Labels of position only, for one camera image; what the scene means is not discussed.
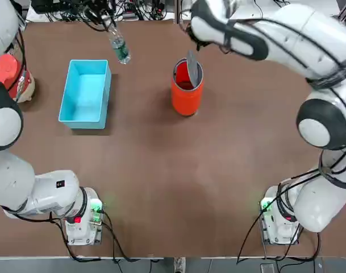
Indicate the blue plastic tray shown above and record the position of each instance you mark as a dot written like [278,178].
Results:
[84,94]

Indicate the white desk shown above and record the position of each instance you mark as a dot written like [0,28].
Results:
[150,17]

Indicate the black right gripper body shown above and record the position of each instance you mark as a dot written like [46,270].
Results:
[201,45]

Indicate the orange and cream rice cooker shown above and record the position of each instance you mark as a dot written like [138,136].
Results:
[6,68]

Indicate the orange can-shaped bin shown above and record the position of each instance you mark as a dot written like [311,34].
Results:
[187,99]

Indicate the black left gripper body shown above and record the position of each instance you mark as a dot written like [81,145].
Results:
[100,14]

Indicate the aluminium frame post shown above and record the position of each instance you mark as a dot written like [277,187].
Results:
[178,12]

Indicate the clear water bottle green label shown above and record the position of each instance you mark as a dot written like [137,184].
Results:
[120,48]

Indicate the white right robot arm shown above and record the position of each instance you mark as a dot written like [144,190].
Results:
[303,34]

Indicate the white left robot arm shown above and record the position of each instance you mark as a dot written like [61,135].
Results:
[8,182]

